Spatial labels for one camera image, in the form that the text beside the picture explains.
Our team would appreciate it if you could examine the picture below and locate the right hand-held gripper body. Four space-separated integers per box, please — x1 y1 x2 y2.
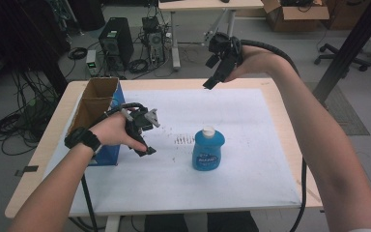
208 31 243 70

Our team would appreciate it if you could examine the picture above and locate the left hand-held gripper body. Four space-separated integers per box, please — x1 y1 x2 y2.
121 107 161 137

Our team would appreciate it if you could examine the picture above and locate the person's left hand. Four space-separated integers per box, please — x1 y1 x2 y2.
88 111 149 153

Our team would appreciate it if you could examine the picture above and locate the person's right hand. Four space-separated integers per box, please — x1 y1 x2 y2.
224 44 288 83

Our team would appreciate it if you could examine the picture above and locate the light wooden desk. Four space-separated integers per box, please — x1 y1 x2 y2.
157 0 266 73

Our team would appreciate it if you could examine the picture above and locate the open blue cardboard box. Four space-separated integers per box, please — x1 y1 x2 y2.
65 76 127 167

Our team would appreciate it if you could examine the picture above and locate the blue bottle with white cap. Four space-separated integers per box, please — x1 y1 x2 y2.
191 125 226 172

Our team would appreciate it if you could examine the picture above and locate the black wrist watch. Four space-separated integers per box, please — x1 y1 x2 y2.
64 126 102 155

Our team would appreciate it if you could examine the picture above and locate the open computer case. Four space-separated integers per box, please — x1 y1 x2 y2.
141 15 167 66

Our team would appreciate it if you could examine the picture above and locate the small white power device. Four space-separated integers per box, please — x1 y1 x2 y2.
85 48 99 77

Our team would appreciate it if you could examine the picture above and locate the black computer tower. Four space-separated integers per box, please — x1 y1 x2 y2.
98 16 135 73

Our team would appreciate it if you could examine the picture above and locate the brown cardboard box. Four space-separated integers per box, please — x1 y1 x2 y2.
261 0 331 34

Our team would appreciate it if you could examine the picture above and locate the white table leg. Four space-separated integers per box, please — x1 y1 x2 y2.
103 215 122 232

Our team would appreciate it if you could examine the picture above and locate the white table mat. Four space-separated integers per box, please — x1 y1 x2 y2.
43 88 303 218

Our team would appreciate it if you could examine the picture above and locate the black tape strip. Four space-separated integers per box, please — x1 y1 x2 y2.
14 164 40 178

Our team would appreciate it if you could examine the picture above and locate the black office chair base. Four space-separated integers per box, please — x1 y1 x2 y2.
313 42 371 73

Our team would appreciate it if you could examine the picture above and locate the grey floor mat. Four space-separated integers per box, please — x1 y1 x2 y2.
303 81 371 137

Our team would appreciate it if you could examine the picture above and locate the coiled black cable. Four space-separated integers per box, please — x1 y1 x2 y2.
66 46 89 62
128 58 150 74

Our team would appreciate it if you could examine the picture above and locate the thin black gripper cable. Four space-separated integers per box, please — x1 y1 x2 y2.
79 101 148 232

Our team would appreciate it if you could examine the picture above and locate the black metal post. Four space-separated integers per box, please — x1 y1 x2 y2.
311 0 371 104

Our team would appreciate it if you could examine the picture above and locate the bundle of black floor cables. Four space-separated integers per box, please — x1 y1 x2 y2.
0 70 70 158

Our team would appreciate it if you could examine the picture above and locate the thick black gripper cable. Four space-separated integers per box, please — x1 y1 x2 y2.
240 39 309 232

